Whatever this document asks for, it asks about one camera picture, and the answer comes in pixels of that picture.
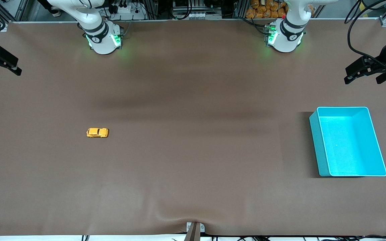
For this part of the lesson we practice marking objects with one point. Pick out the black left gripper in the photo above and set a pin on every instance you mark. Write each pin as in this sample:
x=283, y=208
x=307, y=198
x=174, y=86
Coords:
x=385, y=55

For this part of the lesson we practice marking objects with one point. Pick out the yellow beetle toy car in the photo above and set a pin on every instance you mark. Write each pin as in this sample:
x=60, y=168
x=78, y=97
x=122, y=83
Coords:
x=97, y=133

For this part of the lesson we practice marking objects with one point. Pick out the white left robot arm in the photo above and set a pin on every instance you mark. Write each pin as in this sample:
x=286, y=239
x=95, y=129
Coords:
x=285, y=36

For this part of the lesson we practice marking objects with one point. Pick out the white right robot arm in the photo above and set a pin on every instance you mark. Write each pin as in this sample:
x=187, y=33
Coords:
x=102, y=36

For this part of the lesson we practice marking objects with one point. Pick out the cyan plastic bin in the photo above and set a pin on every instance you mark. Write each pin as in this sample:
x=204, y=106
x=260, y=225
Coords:
x=350, y=150

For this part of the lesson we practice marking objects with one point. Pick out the pile of orange items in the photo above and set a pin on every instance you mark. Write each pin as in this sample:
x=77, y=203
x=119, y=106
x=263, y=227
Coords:
x=263, y=11

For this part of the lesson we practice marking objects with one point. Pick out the white power strip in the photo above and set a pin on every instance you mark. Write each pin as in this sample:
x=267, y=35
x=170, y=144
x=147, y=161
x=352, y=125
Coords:
x=126, y=10

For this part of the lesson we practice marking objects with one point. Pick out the white terminal block row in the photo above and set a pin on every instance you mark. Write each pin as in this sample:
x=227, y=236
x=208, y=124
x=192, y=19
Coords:
x=196, y=15

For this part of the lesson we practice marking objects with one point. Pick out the brown table mat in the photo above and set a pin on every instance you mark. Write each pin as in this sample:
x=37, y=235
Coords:
x=193, y=140

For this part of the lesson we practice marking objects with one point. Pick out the metal table clamp bracket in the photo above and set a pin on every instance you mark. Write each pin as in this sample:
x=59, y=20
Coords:
x=194, y=232

